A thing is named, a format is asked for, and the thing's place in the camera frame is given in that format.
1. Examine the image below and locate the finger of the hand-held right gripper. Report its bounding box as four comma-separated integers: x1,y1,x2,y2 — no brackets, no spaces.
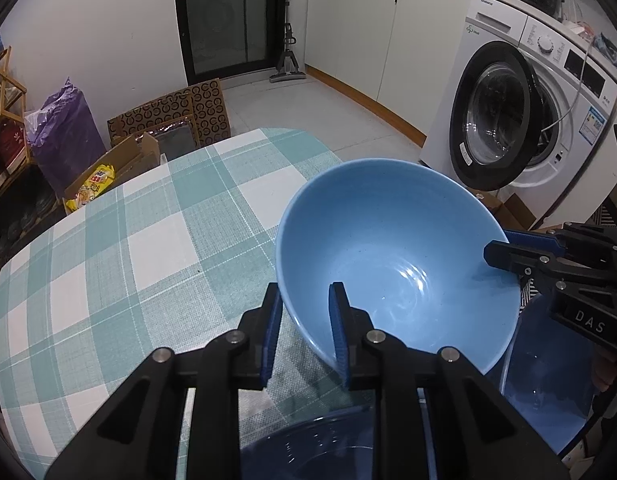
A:
483,240,579,291
503,222,617,261

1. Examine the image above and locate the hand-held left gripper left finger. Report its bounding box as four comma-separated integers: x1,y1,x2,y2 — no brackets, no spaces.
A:
46,282,284,480

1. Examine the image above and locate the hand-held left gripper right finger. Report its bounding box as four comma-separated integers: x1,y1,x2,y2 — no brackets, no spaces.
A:
328,282,571,480

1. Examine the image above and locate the dark blue bowl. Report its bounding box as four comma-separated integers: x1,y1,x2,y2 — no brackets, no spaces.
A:
238,405,384,480
498,290,604,458

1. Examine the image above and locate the light blue bowl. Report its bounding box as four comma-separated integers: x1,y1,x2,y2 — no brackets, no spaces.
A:
276,158,521,376

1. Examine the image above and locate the person's right hand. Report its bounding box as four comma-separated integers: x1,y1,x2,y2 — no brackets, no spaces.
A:
589,347,616,393

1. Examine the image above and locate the brown cardboard box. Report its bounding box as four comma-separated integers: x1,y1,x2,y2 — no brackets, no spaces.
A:
475,192,539,231

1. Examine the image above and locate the teal checked tablecloth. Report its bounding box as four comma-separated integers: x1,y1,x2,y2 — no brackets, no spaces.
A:
0,127,384,480

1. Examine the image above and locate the grey plastic bag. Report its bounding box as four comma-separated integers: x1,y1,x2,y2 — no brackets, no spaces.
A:
588,32,617,78

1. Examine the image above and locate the white washing machine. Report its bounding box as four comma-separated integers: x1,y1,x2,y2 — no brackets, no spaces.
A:
419,0,617,233

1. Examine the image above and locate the open cardboard box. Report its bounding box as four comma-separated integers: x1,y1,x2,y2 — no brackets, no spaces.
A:
63,132,166,216

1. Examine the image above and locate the yellow snack packet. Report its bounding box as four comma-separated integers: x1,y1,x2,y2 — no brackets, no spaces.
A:
66,164,116,211

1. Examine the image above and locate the patterned cardboard sheet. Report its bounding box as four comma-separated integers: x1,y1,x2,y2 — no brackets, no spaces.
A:
107,87,196,148

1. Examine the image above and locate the white kitchen cabinet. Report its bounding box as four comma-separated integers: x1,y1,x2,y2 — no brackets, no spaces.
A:
306,0,476,148

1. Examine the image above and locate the upright vacuum cleaner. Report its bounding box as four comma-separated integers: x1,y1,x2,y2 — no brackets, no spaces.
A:
269,0,308,85

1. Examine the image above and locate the purple plastic bag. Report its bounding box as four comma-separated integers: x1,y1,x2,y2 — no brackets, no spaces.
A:
24,77,106,196

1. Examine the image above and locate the wooden shoe rack with shoes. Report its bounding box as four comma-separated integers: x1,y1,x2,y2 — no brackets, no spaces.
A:
0,67,64,271

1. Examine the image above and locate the black-framed glass door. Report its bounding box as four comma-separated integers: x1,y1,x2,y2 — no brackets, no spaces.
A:
173,0,311,86

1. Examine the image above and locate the white cable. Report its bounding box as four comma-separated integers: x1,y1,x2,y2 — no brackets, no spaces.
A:
541,35,591,133

